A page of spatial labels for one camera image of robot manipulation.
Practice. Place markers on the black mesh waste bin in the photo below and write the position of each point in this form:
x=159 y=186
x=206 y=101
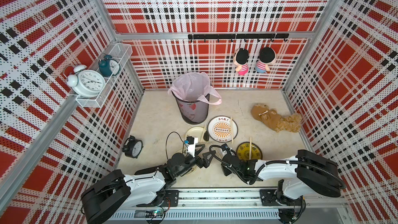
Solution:
x=192 y=112

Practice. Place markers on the cream plate with flower print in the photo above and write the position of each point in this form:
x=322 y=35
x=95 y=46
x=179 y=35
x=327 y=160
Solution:
x=196 y=132

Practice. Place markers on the white twin-bell alarm clock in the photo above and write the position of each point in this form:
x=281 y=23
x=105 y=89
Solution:
x=85 y=82

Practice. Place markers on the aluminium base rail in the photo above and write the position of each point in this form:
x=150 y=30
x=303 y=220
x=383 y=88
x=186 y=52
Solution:
x=236 y=205

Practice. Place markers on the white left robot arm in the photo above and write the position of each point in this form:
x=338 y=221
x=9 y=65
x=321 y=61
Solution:
x=106 y=196

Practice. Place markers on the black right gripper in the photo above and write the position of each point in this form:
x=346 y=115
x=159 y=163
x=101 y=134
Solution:
x=225 y=170

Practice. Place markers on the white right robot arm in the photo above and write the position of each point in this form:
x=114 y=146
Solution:
x=300 y=175

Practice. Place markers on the black alarm clock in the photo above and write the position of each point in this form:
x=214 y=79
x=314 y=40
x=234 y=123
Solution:
x=132 y=147

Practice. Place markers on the yellow patterned plate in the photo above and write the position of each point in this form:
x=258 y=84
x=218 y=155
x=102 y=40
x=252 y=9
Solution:
x=247 y=151

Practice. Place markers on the white plate with teal rim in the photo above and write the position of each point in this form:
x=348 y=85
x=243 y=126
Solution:
x=219 y=129

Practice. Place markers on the black wall hook rail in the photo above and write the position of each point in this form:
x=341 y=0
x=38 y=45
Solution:
x=270 y=36

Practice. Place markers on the brown teddy bear plush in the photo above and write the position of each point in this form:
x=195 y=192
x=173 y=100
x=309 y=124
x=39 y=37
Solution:
x=276 y=122

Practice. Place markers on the blue striped hanging doll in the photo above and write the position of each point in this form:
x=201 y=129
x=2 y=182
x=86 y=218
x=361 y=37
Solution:
x=267 y=57

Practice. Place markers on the teal alarm clock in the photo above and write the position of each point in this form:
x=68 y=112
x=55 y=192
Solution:
x=108 y=66

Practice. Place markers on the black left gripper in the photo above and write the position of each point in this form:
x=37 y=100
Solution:
x=204 y=163

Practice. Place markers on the white wire wall shelf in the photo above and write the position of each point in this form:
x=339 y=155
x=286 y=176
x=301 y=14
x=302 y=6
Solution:
x=115 y=85

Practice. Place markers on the pink striped hanging doll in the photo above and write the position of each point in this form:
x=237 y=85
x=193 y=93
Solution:
x=240 y=61

